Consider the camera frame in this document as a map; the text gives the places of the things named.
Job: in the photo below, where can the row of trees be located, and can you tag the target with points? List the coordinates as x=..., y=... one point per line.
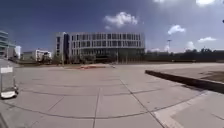
x=193, y=55

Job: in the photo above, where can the pole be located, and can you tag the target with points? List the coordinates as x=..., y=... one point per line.
x=169, y=45

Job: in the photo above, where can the raised pale ground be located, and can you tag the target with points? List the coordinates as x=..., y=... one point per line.
x=180, y=67

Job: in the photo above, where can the low white building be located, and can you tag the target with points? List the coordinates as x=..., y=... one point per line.
x=41, y=54

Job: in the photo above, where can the green glass building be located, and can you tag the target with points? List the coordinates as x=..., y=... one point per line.
x=3, y=43

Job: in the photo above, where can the red flower bed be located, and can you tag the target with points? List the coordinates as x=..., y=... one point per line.
x=95, y=66

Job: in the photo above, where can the large grey glass building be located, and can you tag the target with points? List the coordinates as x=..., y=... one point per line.
x=100, y=45

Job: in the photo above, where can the low dark kerb wall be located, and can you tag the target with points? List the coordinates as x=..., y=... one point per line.
x=186, y=80

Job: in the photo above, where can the grey paved plaza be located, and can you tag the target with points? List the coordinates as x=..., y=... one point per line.
x=100, y=100

